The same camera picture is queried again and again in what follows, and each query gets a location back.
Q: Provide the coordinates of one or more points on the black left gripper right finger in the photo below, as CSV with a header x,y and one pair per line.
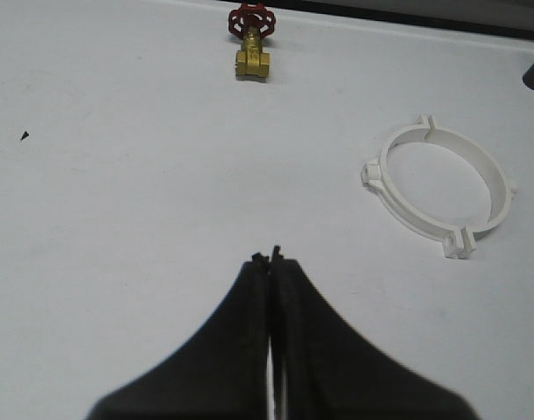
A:
x,y
324,369

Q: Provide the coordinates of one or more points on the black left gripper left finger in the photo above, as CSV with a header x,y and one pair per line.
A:
x,y
219,373

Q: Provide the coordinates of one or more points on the brass valve red handwheel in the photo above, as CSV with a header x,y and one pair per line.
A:
x,y
252,23

